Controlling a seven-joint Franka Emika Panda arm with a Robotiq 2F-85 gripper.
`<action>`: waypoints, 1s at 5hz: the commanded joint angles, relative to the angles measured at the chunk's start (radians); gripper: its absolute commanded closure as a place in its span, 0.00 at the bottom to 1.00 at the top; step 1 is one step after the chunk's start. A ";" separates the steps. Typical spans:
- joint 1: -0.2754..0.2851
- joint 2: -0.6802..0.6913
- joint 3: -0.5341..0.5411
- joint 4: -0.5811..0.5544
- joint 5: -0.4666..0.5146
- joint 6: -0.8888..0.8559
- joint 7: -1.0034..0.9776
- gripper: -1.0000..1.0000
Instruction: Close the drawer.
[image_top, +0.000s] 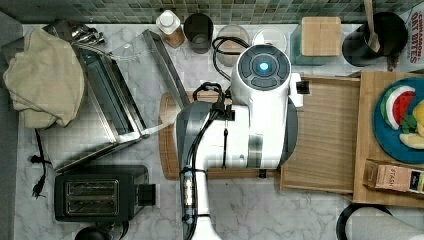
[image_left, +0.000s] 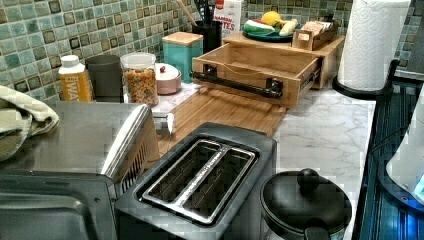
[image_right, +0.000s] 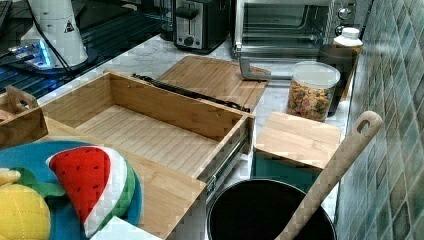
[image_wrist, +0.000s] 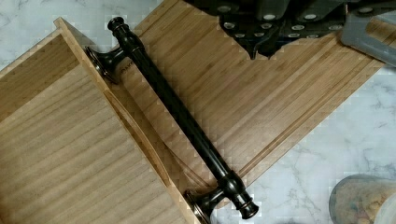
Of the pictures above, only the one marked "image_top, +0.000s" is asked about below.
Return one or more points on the wooden drawer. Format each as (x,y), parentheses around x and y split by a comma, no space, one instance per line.
(324,155)

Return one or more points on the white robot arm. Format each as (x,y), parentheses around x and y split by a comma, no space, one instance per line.
(256,130)

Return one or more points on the metal dish rack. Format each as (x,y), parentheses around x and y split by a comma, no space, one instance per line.
(129,95)

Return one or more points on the dark cup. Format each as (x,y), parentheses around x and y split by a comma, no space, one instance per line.
(198,29)

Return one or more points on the clear glass bowl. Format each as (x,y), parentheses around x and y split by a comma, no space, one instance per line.
(271,36)

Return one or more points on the white-capped bottle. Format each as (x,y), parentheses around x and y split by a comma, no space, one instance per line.
(170,26)

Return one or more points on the black toaster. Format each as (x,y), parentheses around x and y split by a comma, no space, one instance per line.
(104,193)

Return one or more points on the beige cloth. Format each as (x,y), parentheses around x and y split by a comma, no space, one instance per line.
(45,81)

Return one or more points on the blue plate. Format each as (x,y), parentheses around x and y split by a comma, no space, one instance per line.
(388,138)

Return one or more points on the wooden spoon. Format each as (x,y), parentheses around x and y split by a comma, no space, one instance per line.
(373,41)

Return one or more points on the felt watermelon slice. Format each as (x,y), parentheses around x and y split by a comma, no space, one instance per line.
(395,103)

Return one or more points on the tea box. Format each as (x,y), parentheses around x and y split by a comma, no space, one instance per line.
(388,177)

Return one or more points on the black utensil holder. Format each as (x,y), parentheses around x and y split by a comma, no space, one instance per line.
(392,36)

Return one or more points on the felt apple slice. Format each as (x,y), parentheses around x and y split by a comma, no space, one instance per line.
(412,140)

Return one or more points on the yellow felt fruit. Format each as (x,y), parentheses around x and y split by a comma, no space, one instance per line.
(418,113)

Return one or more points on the oat bites cereal box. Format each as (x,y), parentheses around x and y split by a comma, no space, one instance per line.
(411,58)

